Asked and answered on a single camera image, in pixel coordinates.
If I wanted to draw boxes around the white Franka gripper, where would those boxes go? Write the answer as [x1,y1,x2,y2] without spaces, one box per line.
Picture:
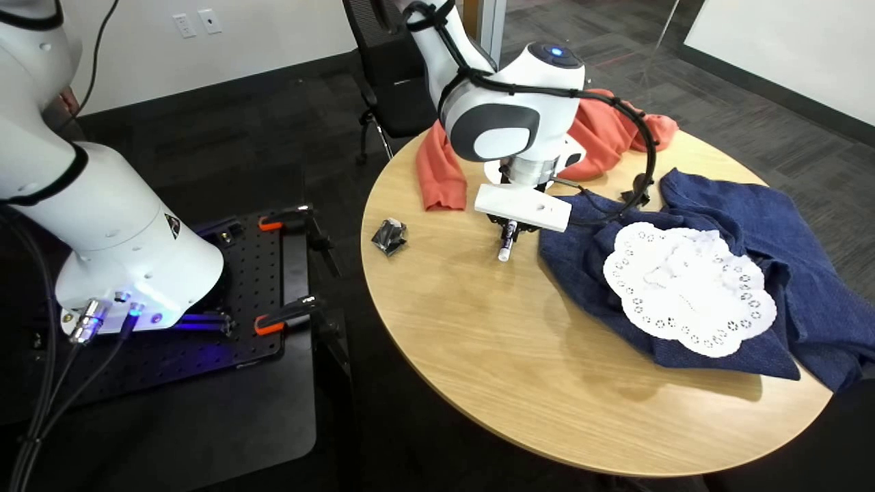
[471,183,576,258]

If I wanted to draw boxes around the orange cloth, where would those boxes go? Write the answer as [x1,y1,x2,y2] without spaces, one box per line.
[415,86,681,214]

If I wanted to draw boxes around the black binder clip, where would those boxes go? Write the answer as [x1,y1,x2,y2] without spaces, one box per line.
[368,215,409,258]

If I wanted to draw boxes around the small black plastic object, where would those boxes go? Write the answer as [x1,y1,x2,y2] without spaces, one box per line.
[621,173,657,207]

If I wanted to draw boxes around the white paper doily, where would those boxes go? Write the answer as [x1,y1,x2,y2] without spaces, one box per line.
[602,218,780,360]

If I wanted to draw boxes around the orange and black clamp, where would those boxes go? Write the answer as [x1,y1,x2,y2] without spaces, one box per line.
[252,292,322,341]
[255,203,317,235]

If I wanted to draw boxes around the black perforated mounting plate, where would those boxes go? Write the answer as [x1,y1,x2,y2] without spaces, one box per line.
[134,211,317,377]

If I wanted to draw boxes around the dark blue cloth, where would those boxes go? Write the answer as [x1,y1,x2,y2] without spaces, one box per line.
[536,168,875,393]

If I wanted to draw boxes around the black robot cart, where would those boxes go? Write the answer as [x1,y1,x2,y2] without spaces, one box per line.
[0,203,322,492]

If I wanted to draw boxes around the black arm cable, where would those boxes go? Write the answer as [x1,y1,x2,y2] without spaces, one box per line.
[398,0,662,199]

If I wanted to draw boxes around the white wall outlet plate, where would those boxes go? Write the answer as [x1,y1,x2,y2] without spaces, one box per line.
[168,8,203,42]
[197,5,225,39]

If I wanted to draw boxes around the black wall cable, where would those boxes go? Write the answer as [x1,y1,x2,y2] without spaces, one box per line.
[67,0,122,121]

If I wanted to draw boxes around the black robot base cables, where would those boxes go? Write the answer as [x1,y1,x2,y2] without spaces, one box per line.
[6,303,141,492]

